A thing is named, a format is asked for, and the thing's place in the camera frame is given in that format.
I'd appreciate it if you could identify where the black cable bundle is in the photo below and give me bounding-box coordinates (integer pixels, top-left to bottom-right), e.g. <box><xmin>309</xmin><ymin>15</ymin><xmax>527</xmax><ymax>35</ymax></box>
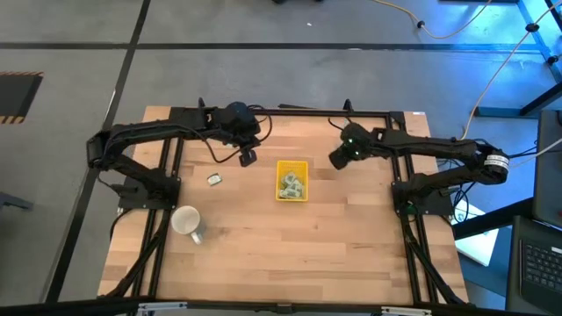
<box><xmin>438</xmin><ymin>142</ymin><xmax>539</xmax><ymax>220</ymax></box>

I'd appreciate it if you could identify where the black hazard-striped floor mat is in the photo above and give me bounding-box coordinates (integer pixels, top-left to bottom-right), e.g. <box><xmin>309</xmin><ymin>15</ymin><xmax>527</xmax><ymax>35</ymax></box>
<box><xmin>0</xmin><ymin>70</ymin><xmax>45</xmax><ymax>125</ymax></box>

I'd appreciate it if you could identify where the black desk crossbar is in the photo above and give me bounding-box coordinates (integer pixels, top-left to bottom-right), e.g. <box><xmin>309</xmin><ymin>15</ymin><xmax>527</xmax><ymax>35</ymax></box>
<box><xmin>451</xmin><ymin>197</ymin><xmax>535</xmax><ymax>241</ymax></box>

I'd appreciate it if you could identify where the beige cable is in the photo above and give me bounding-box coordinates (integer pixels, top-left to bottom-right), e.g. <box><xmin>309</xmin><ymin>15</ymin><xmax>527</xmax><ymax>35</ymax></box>
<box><xmin>508</xmin><ymin>138</ymin><xmax>562</xmax><ymax>170</ymax></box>

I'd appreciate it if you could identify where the black aluminium table frame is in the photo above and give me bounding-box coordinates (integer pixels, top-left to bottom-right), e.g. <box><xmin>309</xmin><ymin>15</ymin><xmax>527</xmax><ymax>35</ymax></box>
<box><xmin>98</xmin><ymin>98</ymin><xmax>469</xmax><ymax>308</ymax></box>

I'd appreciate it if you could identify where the black laptop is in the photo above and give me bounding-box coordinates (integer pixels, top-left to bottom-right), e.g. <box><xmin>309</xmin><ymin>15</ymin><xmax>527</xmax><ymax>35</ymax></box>
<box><xmin>504</xmin><ymin>214</ymin><xmax>562</xmax><ymax>316</ymax></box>

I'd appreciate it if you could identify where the blue metal desk frame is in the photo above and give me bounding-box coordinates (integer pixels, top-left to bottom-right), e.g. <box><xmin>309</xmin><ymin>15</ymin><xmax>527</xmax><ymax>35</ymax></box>
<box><xmin>473</xmin><ymin>0</ymin><xmax>562</xmax><ymax>118</ymax></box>

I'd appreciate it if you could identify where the yellow plastic slotted basket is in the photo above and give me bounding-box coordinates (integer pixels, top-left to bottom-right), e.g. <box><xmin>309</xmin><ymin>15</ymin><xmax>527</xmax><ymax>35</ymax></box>
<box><xmin>275</xmin><ymin>160</ymin><xmax>310</xmax><ymax>203</ymax></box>

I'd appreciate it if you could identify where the white paper sheet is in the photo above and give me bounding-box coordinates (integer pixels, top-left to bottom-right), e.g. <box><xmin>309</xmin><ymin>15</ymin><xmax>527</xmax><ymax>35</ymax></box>
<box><xmin>451</xmin><ymin>199</ymin><xmax>501</xmax><ymax>268</ymax></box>

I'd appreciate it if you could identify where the grey floor object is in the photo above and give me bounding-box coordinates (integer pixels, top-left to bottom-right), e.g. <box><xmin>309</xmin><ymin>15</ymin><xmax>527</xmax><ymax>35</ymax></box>
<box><xmin>0</xmin><ymin>191</ymin><xmax>34</xmax><ymax>212</ymax></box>

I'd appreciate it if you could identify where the short yellow power cord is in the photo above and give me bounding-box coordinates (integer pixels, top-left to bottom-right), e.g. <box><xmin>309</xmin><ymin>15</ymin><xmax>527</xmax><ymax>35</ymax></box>
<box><xmin>372</xmin><ymin>0</ymin><xmax>495</xmax><ymax>40</ymax></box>

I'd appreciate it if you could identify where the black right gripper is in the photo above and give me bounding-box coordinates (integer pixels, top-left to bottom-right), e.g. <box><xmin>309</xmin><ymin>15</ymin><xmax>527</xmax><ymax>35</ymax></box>
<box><xmin>328</xmin><ymin>122</ymin><xmax>379</xmax><ymax>171</ymax></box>

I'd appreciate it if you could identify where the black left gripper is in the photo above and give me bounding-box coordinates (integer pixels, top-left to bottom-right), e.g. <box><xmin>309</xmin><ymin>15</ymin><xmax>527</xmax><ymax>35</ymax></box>
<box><xmin>209</xmin><ymin>102</ymin><xmax>263</xmax><ymax>148</ymax></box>

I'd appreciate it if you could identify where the ceramic mug with handle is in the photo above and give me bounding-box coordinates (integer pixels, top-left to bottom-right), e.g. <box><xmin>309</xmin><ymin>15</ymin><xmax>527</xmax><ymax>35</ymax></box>
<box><xmin>169</xmin><ymin>205</ymin><xmax>207</xmax><ymax>246</ymax></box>

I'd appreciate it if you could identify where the long yellow power cord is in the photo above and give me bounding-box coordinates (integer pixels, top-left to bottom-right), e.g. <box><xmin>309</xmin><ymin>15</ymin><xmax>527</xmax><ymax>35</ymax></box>
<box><xmin>459</xmin><ymin>0</ymin><xmax>562</xmax><ymax>140</ymax></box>

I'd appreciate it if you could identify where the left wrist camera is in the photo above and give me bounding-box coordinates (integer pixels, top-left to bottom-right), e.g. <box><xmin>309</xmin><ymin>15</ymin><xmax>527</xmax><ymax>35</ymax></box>
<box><xmin>238</xmin><ymin>147</ymin><xmax>258</xmax><ymax>169</ymax></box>

